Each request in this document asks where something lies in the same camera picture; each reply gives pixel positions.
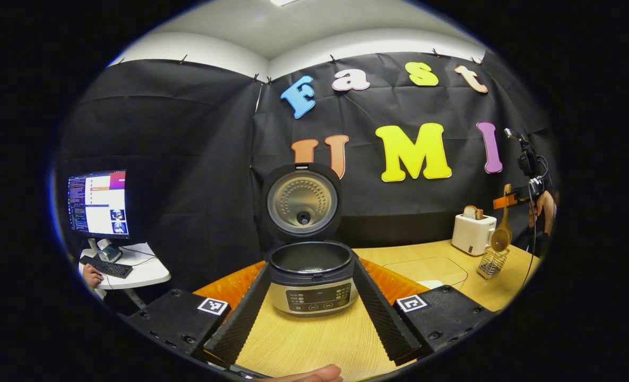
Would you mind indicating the white toaster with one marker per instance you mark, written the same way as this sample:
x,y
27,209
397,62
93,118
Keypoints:
x,y
471,236

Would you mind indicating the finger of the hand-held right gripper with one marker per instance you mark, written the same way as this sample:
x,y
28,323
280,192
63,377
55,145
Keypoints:
x,y
505,201

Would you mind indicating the white side table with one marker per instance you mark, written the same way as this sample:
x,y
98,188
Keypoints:
x,y
144,270

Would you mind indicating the black keyboard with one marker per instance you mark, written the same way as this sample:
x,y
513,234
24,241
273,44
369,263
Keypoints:
x,y
107,268

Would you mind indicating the grey silver rice cooker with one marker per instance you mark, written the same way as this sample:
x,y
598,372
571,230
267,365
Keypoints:
x,y
314,289

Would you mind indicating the wooden spoon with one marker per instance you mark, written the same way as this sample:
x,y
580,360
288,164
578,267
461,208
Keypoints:
x,y
501,239

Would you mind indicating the computer monitor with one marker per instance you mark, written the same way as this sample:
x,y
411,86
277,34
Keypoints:
x,y
99,204

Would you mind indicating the black backdrop cloth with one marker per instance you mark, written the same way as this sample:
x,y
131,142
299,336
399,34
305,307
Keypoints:
x,y
187,159

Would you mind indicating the white rice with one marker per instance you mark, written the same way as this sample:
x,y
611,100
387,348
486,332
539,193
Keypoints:
x,y
431,285

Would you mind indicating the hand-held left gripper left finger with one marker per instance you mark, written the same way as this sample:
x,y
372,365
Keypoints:
x,y
242,318

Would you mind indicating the toasted bread slice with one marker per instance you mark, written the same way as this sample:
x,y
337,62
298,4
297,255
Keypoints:
x,y
473,213

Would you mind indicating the clear plastic rice container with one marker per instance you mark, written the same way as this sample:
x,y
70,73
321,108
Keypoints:
x,y
425,268

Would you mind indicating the ceiling light panel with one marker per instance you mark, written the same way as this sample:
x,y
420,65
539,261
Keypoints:
x,y
283,2

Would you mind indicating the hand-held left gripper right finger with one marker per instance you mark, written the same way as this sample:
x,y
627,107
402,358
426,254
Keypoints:
x,y
383,318

